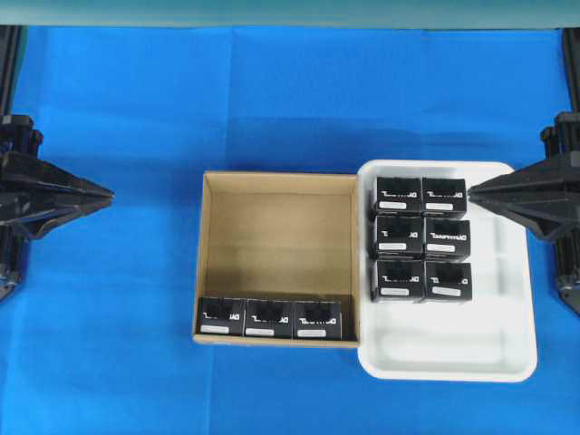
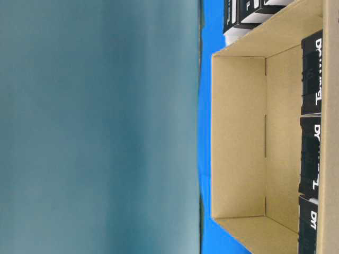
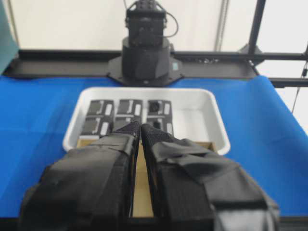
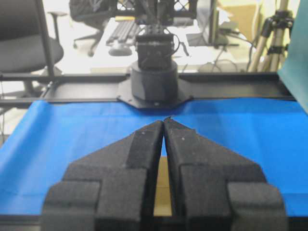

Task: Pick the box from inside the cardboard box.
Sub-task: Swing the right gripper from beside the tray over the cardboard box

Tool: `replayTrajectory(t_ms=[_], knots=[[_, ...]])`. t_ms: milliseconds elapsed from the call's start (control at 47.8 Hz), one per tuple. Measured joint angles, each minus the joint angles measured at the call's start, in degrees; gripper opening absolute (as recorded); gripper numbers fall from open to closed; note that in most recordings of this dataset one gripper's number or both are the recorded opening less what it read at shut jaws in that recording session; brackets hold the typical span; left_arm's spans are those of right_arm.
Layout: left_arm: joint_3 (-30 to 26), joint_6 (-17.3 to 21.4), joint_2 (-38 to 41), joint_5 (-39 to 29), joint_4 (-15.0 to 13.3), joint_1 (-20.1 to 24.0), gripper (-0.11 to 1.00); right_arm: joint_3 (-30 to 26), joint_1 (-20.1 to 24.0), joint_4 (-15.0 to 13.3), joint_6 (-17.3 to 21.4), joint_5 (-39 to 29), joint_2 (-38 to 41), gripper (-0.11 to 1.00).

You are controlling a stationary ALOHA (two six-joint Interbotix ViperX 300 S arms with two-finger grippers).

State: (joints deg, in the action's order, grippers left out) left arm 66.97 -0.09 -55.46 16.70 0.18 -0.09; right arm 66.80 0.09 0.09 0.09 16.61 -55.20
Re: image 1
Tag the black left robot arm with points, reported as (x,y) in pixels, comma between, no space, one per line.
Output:
(18,134)

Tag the black right frame rail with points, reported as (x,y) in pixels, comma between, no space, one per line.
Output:
(570,47)

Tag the black box tray middle-right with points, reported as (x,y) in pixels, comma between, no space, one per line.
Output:
(446,239)

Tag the black box tray bottom-left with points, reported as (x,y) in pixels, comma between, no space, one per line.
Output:
(397,280)

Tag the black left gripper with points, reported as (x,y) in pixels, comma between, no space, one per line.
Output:
(29,189)

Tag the black small box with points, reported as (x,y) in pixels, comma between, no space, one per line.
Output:
(221,316)
(269,319)
(318,320)

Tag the black left frame rail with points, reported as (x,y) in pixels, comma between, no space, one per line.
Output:
(11,41)

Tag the brown open cardboard box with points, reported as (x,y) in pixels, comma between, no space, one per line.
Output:
(279,236)

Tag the black box tray top-right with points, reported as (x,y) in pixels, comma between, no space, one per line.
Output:
(444,198)

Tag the black box tray bottom-right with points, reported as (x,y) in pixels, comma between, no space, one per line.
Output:
(448,282)

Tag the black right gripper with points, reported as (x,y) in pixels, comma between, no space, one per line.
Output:
(550,193)

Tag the white plastic tray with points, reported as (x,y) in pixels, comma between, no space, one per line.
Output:
(491,338)

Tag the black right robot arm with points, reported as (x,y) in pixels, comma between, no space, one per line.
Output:
(560,138)

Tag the black frame rail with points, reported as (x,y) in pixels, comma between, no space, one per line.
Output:
(11,41)
(570,47)

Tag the black box tray middle-left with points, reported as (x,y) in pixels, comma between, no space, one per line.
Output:
(398,237)

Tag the black box tray top-left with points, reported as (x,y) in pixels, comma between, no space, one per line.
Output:
(398,196)

